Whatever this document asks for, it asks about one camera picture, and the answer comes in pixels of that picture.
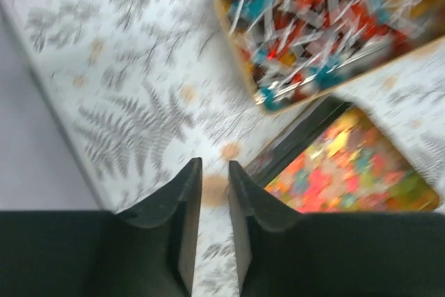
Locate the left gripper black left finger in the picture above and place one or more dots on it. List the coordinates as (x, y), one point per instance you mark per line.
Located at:
(149, 249)

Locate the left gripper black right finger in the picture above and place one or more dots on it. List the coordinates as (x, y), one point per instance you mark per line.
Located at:
(270, 242)

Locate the tin of gummy candies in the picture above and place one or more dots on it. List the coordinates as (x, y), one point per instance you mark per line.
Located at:
(333, 158)

